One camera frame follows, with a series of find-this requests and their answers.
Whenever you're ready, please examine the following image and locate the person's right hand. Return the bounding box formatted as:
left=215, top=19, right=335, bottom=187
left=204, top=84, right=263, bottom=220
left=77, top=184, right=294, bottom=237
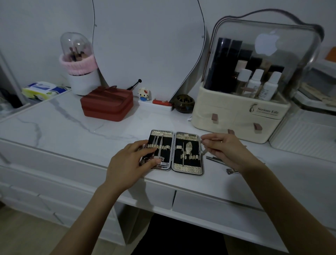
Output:
left=200, top=132, right=266, bottom=175

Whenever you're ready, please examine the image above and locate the person's left hand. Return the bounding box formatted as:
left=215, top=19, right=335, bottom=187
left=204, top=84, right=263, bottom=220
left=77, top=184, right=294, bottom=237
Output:
left=104, top=139, right=162, bottom=195

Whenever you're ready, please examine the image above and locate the pile of manicure tools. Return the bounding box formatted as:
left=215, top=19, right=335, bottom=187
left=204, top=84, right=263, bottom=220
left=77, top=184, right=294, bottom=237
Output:
left=205, top=155, right=241, bottom=175

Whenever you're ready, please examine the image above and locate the manicure set case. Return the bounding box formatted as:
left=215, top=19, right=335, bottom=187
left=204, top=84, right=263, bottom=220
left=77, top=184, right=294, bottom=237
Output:
left=140, top=129, right=205, bottom=176

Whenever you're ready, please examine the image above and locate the person's right forearm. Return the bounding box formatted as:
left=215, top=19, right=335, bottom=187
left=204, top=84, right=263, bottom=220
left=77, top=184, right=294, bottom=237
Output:
left=241, top=161, right=336, bottom=255

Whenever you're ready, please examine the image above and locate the person's left forearm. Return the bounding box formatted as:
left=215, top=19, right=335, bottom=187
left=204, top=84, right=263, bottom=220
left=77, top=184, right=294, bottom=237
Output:
left=50, top=184, right=137, bottom=255

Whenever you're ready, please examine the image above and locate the red jewelry box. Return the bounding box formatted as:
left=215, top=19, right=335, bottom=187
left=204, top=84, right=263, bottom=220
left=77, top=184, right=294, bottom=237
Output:
left=80, top=85, right=134, bottom=122

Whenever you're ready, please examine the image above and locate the white ribbed storage box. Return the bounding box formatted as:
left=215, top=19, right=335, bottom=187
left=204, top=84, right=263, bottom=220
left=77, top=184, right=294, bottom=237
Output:
left=269, top=105, right=336, bottom=163

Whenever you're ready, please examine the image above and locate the cream cosmetic organizer clear lid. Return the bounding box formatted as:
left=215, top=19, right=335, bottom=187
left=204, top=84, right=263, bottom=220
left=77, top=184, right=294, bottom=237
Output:
left=191, top=8, right=325, bottom=144

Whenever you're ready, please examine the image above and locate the dark round incense burner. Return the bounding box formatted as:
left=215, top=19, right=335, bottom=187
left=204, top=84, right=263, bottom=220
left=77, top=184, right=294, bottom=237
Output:
left=172, top=94, right=196, bottom=114

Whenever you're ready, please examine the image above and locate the white mirror base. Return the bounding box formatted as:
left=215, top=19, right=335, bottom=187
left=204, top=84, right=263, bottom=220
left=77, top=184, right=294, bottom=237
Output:
left=138, top=98, right=173, bottom=111

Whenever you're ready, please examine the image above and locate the slim white lotion bottle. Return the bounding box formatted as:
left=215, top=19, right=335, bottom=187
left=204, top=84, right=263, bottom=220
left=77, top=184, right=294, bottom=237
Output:
left=246, top=69, right=265, bottom=99

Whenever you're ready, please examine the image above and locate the clear bottle white cap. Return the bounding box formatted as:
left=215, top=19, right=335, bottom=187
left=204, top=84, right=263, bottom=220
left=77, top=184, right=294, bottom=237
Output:
left=235, top=69, right=252, bottom=96

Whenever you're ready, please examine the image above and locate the wide white lotion bottle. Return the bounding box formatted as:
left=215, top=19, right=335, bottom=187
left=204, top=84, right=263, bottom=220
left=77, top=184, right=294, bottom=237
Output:
left=258, top=71, right=282, bottom=102

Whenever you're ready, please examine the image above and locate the white cat figurine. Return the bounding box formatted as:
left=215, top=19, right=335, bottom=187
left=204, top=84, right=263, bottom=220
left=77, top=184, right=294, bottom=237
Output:
left=138, top=87, right=152, bottom=102

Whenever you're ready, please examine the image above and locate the white side cabinet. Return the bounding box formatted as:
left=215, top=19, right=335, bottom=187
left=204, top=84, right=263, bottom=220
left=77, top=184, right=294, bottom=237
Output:
left=0, top=139, right=126, bottom=246

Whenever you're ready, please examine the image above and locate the black ball-tipped stick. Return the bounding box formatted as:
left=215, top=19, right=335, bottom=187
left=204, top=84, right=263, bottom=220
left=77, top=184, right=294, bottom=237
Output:
left=127, top=78, right=142, bottom=91

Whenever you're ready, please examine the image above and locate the pink capped bottle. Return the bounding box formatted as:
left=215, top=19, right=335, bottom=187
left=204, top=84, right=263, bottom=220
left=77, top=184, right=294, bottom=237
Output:
left=233, top=60, right=248, bottom=79

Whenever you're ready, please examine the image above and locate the white brush holder clear dome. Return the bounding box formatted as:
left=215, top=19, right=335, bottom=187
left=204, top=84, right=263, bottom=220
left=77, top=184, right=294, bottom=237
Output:
left=60, top=32, right=101, bottom=96

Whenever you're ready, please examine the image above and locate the white stacked tray organizer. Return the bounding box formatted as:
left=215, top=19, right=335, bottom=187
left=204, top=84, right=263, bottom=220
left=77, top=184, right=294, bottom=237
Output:
left=291, top=60, right=336, bottom=115

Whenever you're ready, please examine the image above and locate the pink knitted headband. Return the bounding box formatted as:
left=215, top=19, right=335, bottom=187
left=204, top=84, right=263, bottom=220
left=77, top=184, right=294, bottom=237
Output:
left=59, top=53, right=98, bottom=77

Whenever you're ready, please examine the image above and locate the blue yellow tissue packet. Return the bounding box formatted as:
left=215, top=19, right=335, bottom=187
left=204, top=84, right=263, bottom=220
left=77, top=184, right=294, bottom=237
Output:
left=21, top=81, right=69, bottom=102

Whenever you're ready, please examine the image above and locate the bunch of makeup brushes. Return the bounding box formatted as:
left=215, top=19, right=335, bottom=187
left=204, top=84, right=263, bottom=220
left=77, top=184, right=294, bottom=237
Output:
left=69, top=46, right=86, bottom=62

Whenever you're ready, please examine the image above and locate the heart-shaped white mirror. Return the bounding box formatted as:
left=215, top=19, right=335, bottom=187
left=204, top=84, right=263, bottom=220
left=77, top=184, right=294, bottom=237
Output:
left=91, top=0, right=206, bottom=102

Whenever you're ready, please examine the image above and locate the black plug adapter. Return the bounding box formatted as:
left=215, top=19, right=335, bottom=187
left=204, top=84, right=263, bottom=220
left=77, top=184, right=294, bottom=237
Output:
left=0, top=88, right=23, bottom=108

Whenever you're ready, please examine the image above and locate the orange cloth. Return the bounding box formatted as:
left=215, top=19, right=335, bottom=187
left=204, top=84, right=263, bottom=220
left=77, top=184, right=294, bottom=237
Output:
left=325, top=47, right=336, bottom=63

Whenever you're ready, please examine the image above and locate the grey framed panel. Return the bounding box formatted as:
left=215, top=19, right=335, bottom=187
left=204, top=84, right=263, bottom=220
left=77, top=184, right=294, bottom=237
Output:
left=0, top=50, right=28, bottom=104

